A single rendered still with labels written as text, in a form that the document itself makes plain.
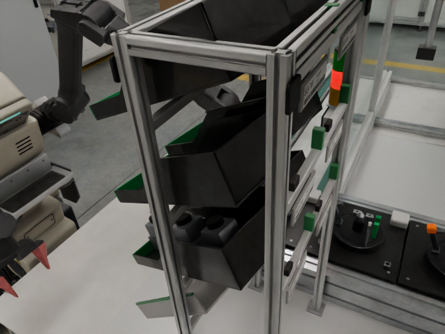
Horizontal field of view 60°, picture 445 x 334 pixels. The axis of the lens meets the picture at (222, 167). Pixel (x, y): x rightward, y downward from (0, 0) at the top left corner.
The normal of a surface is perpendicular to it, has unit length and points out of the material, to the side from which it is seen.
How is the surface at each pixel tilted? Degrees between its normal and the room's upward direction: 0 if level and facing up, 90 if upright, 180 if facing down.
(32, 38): 90
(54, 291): 0
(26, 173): 90
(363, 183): 0
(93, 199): 0
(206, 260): 90
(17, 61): 90
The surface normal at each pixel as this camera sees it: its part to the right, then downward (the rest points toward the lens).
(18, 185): 0.86, 0.25
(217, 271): -0.62, 0.49
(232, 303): -0.06, -0.80
